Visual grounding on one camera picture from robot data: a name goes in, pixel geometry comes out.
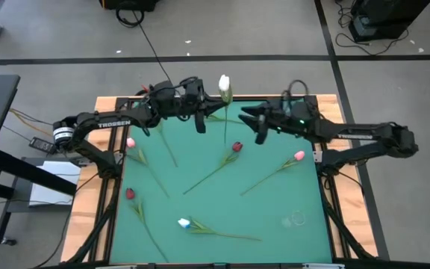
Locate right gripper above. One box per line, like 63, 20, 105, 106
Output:
239, 99, 294, 146

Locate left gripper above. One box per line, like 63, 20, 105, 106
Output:
182, 78, 231, 135

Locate white artificial tulip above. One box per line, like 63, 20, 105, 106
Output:
177, 216, 263, 242
206, 73, 246, 146

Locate dark red artificial tulip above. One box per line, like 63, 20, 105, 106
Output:
182, 140, 244, 196

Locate translucent ribbed glass vase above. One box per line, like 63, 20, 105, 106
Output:
281, 209, 308, 229

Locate pink artificial tulip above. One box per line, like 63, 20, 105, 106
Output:
240, 149, 306, 197
125, 137, 170, 198

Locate green table mat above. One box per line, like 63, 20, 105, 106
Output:
109, 97, 334, 265

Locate black box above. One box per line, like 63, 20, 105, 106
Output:
99, 0, 161, 12

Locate black equipment case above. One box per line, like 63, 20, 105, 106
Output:
348, 0, 430, 43

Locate black power adapter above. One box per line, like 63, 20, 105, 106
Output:
28, 136, 58, 155

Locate black floor cable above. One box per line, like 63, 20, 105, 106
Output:
115, 1, 172, 82

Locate tangled black cables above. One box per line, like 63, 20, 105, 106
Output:
333, 0, 411, 57

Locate yellow cables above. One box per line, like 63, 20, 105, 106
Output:
8, 107, 54, 137

